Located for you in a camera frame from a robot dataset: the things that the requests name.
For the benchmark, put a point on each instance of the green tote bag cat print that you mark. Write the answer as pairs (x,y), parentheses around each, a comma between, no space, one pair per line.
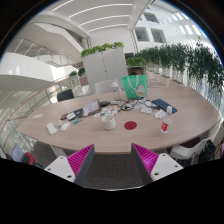
(134,86)

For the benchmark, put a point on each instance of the white computer mouse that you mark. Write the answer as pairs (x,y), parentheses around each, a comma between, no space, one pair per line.
(65,126)

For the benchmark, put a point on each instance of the tall clear bottle white lid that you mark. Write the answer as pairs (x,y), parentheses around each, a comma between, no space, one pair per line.
(115,91)

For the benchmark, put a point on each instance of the black backpack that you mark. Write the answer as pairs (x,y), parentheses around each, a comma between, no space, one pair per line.
(207,150)

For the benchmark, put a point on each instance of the blue marker pen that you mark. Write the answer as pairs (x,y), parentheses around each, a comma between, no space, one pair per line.
(77,121)

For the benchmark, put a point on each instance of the white chair maroon seat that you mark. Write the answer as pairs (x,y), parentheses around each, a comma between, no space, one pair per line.
(186,150)

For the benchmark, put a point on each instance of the row of green potted plants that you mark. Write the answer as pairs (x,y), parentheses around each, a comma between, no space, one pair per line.
(186,60)

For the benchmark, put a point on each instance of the black office chair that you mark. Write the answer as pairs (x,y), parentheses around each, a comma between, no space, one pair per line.
(65,95)

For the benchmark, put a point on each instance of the colourful sticker sheet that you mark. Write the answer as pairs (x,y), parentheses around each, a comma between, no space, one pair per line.
(106,112)

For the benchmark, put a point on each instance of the white chair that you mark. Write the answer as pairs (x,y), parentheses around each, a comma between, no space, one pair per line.
(103,86)

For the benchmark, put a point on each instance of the white cabinet topped with plants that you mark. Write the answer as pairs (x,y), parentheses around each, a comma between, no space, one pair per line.
(105,66)

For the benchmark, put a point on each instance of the flat round red coaster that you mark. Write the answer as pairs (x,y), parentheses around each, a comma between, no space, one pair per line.
(130,125)

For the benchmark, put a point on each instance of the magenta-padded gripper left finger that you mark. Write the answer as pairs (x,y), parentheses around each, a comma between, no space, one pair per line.
(63,166)

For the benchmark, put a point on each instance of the white power strip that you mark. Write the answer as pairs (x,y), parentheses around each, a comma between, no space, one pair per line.
(51,129)

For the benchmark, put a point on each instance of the white plastic packet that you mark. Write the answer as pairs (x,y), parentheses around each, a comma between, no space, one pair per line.
(160,114)

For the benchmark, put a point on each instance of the dark blue keyboard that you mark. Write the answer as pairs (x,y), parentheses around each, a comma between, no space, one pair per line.
(164,105)

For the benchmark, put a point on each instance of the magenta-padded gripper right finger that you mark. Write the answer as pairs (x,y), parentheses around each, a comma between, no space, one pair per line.
(163,165)

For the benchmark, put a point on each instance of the wooden planter with green plants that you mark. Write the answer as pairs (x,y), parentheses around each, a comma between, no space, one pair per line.
(136,65)

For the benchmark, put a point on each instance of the white paper slip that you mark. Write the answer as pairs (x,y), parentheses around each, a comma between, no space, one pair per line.
(38,116)

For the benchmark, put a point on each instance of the white grid-pattern cup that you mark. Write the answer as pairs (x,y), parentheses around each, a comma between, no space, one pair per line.
(108,123)

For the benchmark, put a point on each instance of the small black device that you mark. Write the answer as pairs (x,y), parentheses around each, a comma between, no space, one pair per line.
(104,103)

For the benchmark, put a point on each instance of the small planters with green plants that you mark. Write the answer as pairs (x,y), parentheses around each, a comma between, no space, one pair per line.
(80,76)

